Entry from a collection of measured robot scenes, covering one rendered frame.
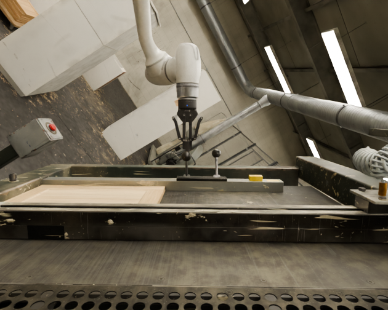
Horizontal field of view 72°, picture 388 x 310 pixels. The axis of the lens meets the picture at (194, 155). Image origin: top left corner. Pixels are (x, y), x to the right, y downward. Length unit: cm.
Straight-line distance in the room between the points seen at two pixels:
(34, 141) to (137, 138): 345
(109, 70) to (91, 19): 273
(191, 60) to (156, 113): 362
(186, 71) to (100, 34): 224
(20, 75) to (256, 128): 766
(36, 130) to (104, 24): 201
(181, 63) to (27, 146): 81
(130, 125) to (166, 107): 68
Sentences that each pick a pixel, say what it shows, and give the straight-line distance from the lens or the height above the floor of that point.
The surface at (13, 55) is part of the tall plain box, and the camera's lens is 352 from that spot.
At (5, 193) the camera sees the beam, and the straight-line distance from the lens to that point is 105.
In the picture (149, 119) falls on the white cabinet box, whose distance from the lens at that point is 468.
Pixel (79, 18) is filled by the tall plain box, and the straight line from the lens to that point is 329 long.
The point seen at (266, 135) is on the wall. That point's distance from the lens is 984.
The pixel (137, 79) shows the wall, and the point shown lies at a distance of 906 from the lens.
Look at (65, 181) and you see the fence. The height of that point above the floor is 98.
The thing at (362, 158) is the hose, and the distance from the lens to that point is 77.
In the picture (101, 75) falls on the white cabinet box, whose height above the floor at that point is 33.
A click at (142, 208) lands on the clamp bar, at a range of 68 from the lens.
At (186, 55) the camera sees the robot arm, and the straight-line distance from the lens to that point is 107.
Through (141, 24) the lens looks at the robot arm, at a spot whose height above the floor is 155.
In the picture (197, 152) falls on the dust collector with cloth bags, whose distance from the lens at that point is 647.
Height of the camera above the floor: 155
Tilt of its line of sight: 5 degrees down
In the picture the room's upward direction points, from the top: 60 degrees clockwise
